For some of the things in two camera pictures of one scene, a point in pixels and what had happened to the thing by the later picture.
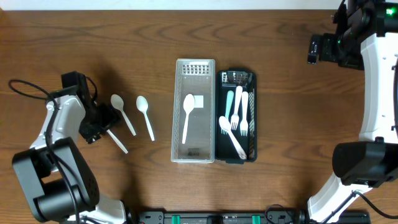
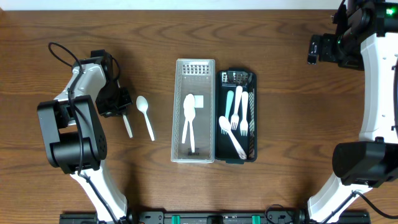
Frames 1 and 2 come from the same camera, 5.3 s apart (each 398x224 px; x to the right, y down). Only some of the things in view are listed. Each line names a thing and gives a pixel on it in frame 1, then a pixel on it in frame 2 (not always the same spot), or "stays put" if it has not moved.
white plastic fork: (244, 124) stays put
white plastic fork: (228, 108) stays put
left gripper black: (111, 116) → (108, 111)
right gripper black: (328, 40) stays put
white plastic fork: (235, 117) stays put
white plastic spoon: (122, 148) → (189, 109)
